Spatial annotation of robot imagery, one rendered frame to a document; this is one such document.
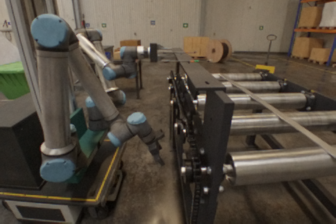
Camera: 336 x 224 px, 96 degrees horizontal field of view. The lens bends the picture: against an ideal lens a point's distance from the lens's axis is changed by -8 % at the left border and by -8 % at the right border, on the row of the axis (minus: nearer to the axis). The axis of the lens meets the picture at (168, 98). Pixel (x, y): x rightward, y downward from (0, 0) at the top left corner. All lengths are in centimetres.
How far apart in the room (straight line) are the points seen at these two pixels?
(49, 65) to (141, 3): 1057
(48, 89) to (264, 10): 1266
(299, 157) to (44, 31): 100
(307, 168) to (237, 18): 1158
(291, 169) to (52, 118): 93
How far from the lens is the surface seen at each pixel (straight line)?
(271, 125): 98
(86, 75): 90
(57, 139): 87
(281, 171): 71
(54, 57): 75
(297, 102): 143
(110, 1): 1154
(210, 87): 48
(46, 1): 135
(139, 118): 87
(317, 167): 80
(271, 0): 1320
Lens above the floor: 132
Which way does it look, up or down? 22 degrees down
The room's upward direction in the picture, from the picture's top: straight up
